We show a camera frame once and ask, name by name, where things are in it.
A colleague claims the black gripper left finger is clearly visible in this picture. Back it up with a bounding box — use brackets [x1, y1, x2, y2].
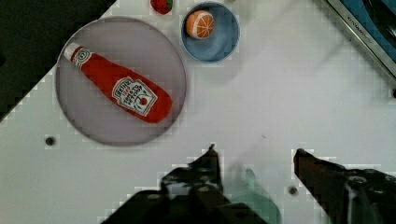
[101, 147, 268, 224]

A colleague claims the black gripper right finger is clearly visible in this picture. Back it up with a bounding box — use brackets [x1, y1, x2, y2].
[293, 148, 396, 224]

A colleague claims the teal green cup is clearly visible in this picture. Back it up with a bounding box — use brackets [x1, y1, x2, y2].
[224, 167, 282, 224]

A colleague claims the red plush ketchup bottle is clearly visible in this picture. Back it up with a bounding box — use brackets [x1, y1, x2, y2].
[64, 43, 173, 123]

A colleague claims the grey round plate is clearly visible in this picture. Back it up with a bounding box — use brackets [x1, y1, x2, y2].
[56, 17, 187, 146]

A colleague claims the blue bowl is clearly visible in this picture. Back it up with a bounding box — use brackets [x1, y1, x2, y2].
[181, 2, 240, 63]

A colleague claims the orange half toy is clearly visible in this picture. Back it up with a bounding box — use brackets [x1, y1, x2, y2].
[185, 10, 215, 39]

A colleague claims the red strawberry toy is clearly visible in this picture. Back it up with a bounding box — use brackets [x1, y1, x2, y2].
[150, 0, 173, 15]

